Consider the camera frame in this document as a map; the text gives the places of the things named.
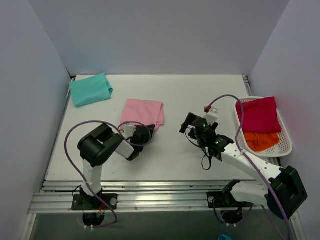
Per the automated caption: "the orange t-shirt in basket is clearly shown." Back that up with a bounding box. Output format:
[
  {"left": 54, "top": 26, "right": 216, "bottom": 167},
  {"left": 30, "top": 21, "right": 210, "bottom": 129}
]
[{"left": 244, "top": 132, "right": 280, "bottom": 152}]

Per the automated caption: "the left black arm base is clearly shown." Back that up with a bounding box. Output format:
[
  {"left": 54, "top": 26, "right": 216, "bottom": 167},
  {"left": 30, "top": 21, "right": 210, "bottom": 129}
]
[{"left": 71, "top": 185, "right": 118, "bottom": 230}]

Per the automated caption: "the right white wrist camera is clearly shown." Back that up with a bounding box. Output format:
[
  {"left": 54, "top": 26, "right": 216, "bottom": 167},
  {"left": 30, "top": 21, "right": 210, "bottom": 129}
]
[{"left": 203, "top": 105, "right": 219, "bottom": 125}]

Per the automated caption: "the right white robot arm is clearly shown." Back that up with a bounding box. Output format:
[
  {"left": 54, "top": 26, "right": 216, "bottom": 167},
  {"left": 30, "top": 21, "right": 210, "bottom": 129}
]
[{"left": 180, "top": 112, "right": 308, "bottom": 220}]

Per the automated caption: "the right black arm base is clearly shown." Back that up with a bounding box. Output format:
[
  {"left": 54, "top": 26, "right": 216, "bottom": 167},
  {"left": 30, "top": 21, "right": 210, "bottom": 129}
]
[{"left": 206, "top": 180, "right": 253, "bottom": 227}]

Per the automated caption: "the black loop cable right gripper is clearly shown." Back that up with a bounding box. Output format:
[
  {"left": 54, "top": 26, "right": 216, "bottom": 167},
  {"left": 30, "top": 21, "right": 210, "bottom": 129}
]
[{"left": 184, "top": 132, "right": 213, "bottom": 172}]

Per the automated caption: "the white perforated plastic basket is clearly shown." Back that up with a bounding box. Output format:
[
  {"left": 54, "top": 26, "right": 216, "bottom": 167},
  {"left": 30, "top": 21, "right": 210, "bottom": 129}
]
[{"left": 233, "top": 96, "right": 293, "bottom": 159}]

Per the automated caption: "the folded teal t-shirt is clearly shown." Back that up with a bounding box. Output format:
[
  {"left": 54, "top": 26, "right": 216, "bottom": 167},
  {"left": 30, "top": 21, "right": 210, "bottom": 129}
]
[{"left": 69, "top": 73, "right": 114, "bottom": 107}]

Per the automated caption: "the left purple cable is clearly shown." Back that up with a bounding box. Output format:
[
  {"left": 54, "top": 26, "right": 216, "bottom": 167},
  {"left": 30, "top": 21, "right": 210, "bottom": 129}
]
[{"left": 64, "top": 120, "right": 153, "bottom": 229}]

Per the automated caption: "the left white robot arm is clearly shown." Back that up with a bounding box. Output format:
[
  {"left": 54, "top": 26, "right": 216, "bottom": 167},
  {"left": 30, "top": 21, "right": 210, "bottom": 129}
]
[{"left": 77, "top": 122, "right": 156, "bottom": 210}]

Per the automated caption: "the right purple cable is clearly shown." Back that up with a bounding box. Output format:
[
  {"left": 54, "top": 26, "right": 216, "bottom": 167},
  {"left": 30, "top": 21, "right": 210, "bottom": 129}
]
[{"left": 206, "top": 94, "right": 293, "bottom": 240}]

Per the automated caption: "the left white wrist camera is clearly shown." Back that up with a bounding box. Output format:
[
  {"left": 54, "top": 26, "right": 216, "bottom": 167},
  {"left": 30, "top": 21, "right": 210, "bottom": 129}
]
[{"left": 118, "top": 122, "right": 136, "bottom": 139}]

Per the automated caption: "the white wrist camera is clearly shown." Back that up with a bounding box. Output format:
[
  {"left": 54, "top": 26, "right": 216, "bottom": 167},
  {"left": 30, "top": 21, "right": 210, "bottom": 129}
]
[
  {"left": 118, "top": 122, "right": 136, "bottom": 139},
  {"left": 203, "top": 105, "right": 219, "bottom": 125}
]

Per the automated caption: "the teal object at bottom edge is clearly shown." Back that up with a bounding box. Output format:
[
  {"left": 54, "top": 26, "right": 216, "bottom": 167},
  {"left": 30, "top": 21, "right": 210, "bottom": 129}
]
[{"left": 218, "top": 234, "right": 231, "bottom": 240}]

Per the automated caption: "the pink t-shirt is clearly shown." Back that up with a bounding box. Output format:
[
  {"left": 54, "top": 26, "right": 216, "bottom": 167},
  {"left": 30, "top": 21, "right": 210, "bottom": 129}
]
[{"left": 120, "top": 99, "right": 165, "bottom": 130}]

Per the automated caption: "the red t-shirt in basket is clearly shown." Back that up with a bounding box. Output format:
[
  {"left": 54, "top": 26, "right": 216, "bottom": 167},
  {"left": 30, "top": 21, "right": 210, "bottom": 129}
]
[{"left": 242, "top": 97, "right": 282, "bottom": 134}]

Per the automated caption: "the purple cable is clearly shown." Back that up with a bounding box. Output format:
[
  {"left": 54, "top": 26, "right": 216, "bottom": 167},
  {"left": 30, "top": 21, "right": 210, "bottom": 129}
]
[
  {"left": 206, "top": 94, "right": 293, "bottom": 240},
  {"left": 64, "top": 120, "right": 153, "bottom": 229}
]

